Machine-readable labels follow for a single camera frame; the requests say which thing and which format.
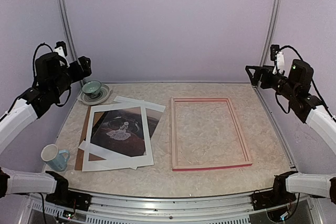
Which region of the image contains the dark photo with white figure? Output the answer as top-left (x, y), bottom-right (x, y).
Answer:
top-left (90, 106), bottom-right (163, 157)

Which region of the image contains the green ceramic bowl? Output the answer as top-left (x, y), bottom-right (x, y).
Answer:
top-left (81, 81), bottom-right (102, 99)

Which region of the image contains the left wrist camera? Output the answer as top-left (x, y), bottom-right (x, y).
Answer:
top-left (54, 41), bottom-right (69, 68)

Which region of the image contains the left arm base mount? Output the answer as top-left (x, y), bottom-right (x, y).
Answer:
top-left (46, 171), bottom-right (92, 211)

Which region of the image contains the left aluminium corner post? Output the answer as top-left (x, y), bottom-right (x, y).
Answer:
top-left (57, 0), bottom-right (78, 61)

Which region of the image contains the aluminium corner post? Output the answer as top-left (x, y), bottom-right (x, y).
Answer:
top-left (57, 0), bottom-right (78, 61)
top-left (259, 0), bottom-right (281, 66)

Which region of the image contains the white mat board upper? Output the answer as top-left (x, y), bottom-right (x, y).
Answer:
top-left (81, 103), bottom-right (154, 172)

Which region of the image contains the pink wooden picture frame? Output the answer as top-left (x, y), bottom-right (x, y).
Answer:
top-left (170, 97), bottom-right (253, 172)

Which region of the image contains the right aluminium corner post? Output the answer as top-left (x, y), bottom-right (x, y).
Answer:
top-left (259, 0), bottom-right (281, 66)

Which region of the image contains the white and blue mug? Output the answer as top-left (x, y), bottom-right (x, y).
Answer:
top-left (40, 144), bottom-right (70, 172)

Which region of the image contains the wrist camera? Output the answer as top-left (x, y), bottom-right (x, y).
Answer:
top-left (54, 41), bottom-right (69, 68)
top-left (270, 45), bottom-right (285, 74)

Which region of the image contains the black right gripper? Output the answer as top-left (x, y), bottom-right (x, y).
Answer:
top-left (246, 65), bottom-right (299, 100)

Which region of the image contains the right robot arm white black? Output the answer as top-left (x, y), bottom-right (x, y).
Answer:
top-left (245, 59), bottom-right (335, 206)

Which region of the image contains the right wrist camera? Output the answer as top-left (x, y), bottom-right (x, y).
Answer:
top-left (270, 45), bottom-right (285, 74)

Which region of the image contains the white mat board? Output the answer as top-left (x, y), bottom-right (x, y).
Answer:
top-left (78, 95), bottom-right (166, 170)
top-left (81, 103), bottom-right (154, 172)

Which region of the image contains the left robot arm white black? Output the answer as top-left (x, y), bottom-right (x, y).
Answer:
top-left (1, 52), bottom-right (92, 206)

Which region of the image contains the aluminium front rail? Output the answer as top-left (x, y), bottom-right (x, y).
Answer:
top-left (23, 176), bottom-right (323, 224)

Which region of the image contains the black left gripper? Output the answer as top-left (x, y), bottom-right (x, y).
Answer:
top-left (50, 56), bottom-right (91, 98)

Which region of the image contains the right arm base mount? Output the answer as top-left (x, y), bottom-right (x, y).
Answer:
top-left (251, 171), bottom-right (297, 210)

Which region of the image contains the white mat board lower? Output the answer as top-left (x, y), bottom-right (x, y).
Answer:
top-left (78, 95), bottom-right (166, 170)

